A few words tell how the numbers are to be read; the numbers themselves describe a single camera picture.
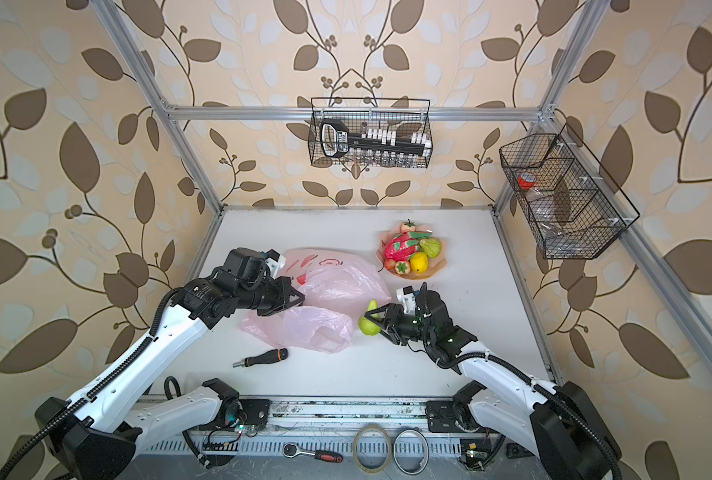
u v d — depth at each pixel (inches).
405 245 38.1
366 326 29.9
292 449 27.3
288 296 25.7
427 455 27.8
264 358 32.6
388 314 28.9
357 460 25.7
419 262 38.1
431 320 24.8
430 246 39.0
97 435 15.2
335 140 33.3
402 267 37.8
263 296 24.3
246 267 22.4
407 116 35.9
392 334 28.5
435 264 39.3
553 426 15.9
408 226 41.0
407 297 30.5
